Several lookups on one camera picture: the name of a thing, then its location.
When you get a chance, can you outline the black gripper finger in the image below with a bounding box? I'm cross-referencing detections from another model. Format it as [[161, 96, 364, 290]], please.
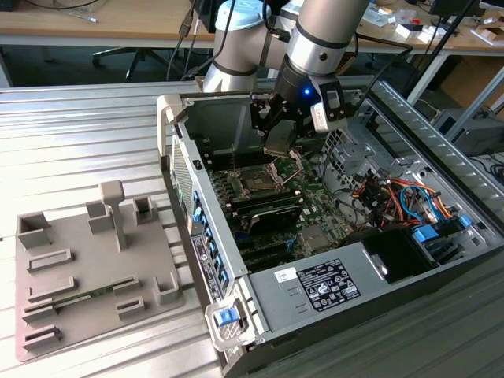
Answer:
[[291, 109, 316, 139], [249, 91, 287, 139]]

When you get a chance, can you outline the silver CPU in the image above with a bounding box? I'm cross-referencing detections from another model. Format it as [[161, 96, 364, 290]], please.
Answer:
[[262, 119, 299, 159]]

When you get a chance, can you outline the metal socket cover frame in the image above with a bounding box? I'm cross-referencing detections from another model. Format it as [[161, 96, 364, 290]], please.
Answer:
[[269, 151, 307, 187]]

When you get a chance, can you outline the black CPU socket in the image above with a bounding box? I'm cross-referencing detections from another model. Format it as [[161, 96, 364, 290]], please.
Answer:
[[229, 163, 287, 199]]

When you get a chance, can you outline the grey perforated drive cage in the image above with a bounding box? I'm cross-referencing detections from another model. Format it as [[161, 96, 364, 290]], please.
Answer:
[[321, 117, 395, 198]]

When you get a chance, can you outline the green motherboard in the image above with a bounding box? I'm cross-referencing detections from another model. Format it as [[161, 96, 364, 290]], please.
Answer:
[[206, 145, 358, 273]]

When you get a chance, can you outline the black graphics card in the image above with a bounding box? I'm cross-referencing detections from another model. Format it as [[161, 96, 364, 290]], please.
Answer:
[[235, 204, 305, 238]]

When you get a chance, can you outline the grey open PC case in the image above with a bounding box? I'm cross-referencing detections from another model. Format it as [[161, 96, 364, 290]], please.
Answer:
[[156, 76, 504, 377]]

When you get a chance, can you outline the grey chipset heatsink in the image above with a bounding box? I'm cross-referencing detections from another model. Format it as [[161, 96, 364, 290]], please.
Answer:
[[298, 226, 336, 254]]

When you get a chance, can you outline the black office chair base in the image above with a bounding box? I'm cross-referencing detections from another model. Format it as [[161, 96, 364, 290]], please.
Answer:
[[92, 46, 176, 82]]

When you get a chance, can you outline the black slanted pole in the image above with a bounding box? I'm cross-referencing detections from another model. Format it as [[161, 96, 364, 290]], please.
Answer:
[[405, 0, 473, 98]]

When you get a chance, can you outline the black plastic air shroud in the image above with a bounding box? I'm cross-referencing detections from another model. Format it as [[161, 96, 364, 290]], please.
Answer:
[[346, 227, 440, 285]]

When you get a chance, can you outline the black rating label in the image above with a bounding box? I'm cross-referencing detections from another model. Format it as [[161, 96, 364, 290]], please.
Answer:
[[297, 258, 361, 312]]

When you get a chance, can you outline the blue disk carrier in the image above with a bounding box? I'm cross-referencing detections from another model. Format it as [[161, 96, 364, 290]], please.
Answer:
[[412, 224, 441, 244]]

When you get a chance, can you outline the wooden desk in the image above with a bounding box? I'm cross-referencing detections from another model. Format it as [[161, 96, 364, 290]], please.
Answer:
[[0, 0, 504, 131]]

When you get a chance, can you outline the grey desktop computer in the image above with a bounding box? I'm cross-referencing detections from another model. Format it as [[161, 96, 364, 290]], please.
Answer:
[[431, 108, 504, 157]]

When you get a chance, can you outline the grey power supply unit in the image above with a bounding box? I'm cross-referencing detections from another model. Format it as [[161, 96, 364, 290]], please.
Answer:
[[246, 240, 389, 332]]

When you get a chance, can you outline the brown cardboard box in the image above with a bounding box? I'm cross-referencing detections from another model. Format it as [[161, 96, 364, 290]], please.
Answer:
[[480, 28, 504, 45]]

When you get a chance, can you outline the grey parts rack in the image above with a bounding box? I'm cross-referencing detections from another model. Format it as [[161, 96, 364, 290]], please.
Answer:
[[14, 180, 186, 363]]

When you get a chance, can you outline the green RAM stick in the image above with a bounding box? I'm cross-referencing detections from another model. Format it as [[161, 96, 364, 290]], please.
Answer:
[[53, 286, 119, 309]]

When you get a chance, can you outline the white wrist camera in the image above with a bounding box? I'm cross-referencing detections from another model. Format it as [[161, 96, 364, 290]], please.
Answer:
[[309, 89, 343, 134]]

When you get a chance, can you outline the red yellow wire bundle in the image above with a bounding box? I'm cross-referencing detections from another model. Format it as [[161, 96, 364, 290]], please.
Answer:
[[351, 176, 405, 229]]

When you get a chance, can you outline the blue data wire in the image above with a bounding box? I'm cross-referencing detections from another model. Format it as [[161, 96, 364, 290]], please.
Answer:
[[399, 183, 442, 228]]

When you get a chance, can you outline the orange data wire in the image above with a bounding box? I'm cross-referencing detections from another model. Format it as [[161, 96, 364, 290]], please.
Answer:
[[427, 191, 456, 220]]

